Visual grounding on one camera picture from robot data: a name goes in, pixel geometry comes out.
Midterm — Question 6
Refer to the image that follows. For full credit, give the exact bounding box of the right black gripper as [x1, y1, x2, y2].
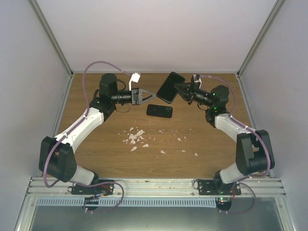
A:
[174, 82, 214, 108]

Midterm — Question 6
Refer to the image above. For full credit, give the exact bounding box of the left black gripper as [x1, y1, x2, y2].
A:
[112, 88, 156, 106]

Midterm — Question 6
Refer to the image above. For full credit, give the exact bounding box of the black phone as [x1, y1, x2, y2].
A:
[146, 104, 173, 118]
[156, 72, 185, 104]

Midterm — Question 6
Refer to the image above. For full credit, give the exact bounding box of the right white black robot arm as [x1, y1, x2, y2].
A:
[175, 81, 275, 195]

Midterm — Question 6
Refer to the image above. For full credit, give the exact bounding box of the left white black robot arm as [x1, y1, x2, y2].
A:
[38, 73, 155, 194]

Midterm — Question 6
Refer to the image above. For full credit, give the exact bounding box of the white debris pile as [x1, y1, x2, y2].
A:
[122, 127, 149, 152]

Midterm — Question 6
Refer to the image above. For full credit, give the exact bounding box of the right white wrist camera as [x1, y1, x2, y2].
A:
[191, 74, 202, 89]

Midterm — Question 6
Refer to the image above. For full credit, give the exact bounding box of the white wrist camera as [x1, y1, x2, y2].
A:
[128, 73, 141, 91]
[191, 74, 202, 89]

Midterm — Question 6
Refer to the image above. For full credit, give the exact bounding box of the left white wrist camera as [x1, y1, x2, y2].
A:
[128, 73, 141, 91]

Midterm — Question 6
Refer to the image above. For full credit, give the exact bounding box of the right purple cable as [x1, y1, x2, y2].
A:
[199, 74, 271, 179]

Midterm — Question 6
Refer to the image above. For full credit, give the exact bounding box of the purple cable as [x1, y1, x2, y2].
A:
[199, 74, 271, 179]
[43, 61, 133, 188]

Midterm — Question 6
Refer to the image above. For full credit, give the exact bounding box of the aluminium front rail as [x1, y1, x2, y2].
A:
[26, 178, 286, 198]

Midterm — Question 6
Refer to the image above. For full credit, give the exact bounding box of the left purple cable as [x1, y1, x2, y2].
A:
[43, 61, 133, 188]

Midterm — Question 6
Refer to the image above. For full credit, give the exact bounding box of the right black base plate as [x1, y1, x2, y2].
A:
[192, 178, 242, 196]

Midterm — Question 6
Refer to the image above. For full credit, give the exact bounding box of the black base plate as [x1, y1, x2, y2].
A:
[192, 178, 242, 196]
[67, 180, 114, 196]

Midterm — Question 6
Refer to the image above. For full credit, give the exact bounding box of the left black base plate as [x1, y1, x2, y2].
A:
[67, 180, 114, 196]

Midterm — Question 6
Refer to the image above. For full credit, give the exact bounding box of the grey slotted cable duct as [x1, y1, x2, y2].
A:
[37, 197, 216, 208]

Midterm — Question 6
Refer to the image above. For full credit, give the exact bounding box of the right aluminium corner post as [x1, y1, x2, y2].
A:
[236, 0, 286, 78]

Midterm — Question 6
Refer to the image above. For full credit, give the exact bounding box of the aluminium corner post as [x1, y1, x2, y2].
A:
[236, 0, 286, 78]
[28, 0, 74, 78]

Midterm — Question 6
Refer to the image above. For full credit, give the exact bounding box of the left aluminium corner post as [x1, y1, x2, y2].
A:
[28, 0, 74, 78]

